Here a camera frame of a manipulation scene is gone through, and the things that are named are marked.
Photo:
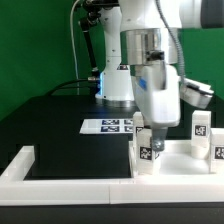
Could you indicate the white U-shaped obstacle fence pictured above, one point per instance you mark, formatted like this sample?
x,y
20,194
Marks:
x,y
15,189

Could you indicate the white square tabletop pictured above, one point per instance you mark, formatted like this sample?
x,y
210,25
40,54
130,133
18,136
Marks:
x,y
176,166

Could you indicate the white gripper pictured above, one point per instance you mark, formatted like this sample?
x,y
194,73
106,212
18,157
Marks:
x,y
156,94

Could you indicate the white fiducial marker sheet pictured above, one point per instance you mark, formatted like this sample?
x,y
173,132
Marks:
x,y
107,126

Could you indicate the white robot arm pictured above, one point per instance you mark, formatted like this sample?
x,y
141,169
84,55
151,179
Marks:
x,y
144,58

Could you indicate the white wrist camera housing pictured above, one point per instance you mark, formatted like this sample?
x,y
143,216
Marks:
x,y
196,93

